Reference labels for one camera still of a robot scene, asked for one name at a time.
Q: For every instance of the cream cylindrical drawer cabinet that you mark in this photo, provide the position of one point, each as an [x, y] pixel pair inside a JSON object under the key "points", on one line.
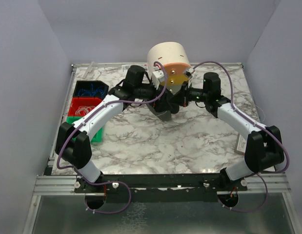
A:
{"points": [[174, 60]]}

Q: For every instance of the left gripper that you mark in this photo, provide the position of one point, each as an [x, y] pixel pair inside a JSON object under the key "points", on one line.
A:
{"points": [[159, 103]]}

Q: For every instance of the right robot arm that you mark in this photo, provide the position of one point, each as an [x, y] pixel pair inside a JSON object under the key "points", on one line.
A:
{"points": [[263, 148]]}

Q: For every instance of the white flat packet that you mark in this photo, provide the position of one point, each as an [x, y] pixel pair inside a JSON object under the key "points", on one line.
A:
{"points": [[125, 67]]}

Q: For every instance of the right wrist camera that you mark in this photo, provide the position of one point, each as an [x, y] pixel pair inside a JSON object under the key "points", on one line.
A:
{"points": [[189, 74]]}

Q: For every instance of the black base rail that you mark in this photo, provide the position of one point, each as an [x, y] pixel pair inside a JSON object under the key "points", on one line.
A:
{"points": [[155, 188]]}

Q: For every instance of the red storage bin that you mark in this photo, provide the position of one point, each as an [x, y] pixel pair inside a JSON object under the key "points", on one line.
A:
{"points": [[81, 106]]}

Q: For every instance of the clear plastic strip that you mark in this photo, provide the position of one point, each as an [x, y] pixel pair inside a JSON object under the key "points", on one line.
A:
{"points": [[90, 68]]}

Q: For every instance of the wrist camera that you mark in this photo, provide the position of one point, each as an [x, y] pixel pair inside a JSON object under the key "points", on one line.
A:
{"points": [[158, 78], [189, 74]]}

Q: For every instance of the black cable spool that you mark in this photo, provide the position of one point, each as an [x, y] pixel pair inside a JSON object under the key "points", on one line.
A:
{"points": [[163, 112]]}

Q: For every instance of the small white cardboard box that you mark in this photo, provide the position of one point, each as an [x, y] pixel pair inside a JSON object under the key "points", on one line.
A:
{"points": [[240, 146]]}

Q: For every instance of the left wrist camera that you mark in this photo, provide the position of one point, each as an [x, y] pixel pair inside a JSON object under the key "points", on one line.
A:
{"points": [[158, 78]]}

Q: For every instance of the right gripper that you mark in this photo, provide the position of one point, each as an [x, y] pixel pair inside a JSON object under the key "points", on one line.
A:
{"points": [[179, 98]]}

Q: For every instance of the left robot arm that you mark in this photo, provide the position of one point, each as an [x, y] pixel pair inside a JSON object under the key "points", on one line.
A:
{"points": [[73, 140]]}

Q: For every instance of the green storage bin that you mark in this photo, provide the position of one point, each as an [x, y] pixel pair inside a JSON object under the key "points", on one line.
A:
{"points": [[97, 137]]}

